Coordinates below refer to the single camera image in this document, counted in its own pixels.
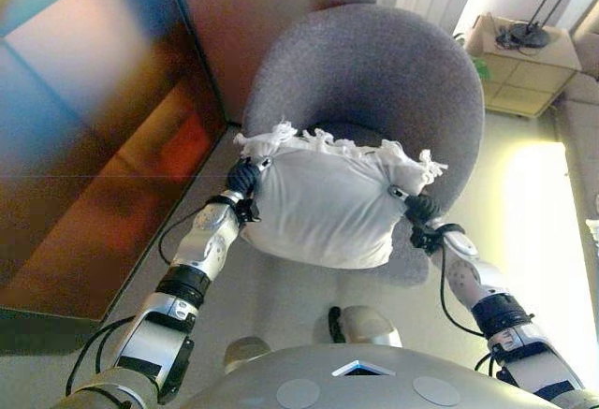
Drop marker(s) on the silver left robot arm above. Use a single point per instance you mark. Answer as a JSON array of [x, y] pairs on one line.
[[154, 334]]

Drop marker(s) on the grey robot torso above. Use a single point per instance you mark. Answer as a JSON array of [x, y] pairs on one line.
[[365, 385]]

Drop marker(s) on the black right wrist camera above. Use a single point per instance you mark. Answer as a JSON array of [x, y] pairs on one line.
[[423, 238]]

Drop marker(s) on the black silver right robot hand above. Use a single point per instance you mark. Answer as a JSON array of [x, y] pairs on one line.
[[421, 208]]

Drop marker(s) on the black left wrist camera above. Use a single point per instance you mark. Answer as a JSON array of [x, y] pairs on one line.
[[248, 210]]

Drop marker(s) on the cream fringed bed throw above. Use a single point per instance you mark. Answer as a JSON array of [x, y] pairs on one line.
[[594, 236]]

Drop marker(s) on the green potted plant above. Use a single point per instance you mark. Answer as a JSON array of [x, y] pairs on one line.
[[482, 69]]

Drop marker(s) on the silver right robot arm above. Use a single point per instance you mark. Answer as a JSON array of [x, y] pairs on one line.
[[529, 357]]

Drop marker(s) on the grey fabric armchair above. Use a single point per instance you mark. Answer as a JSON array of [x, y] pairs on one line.
[[374, 62]]

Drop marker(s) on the cream fringed cushion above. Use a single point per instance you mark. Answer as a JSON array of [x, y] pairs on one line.
[[323, 203]]

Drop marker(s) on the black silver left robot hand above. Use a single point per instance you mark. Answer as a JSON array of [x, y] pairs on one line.
[[243, 179]]

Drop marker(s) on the black desk lamp base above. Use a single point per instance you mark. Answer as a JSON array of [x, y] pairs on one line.
[[529, 34]]

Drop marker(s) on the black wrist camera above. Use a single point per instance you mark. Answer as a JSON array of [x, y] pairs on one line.
[[423, 238], [248, 210]]

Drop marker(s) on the glossy brown cabinet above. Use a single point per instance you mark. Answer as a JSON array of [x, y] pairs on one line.
[[93, 170]]

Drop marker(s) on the beige wooden nightstand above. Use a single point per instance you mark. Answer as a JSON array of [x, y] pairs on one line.
[[524, 81]]

